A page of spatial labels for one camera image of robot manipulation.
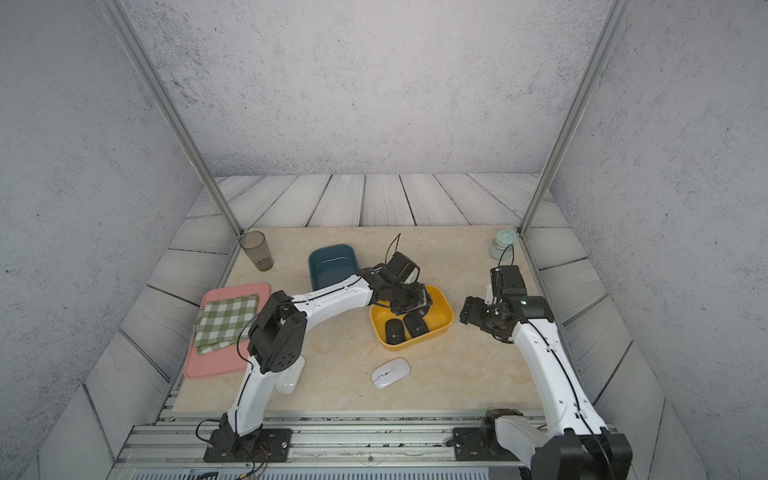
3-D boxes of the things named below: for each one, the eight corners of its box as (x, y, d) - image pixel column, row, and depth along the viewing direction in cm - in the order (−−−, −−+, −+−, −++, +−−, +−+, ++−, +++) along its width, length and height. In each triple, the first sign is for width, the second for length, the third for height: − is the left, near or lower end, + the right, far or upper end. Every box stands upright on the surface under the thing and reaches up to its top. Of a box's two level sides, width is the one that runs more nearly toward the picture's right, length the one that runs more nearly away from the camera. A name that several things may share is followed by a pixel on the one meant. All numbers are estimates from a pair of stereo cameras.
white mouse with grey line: (376, 393, 83) (375, 390, 81) (368, 372, 87) (367, 369, 85) (413, 376, 86) (413, 373, 84) (404, 357, 90) (404, 353, 88)
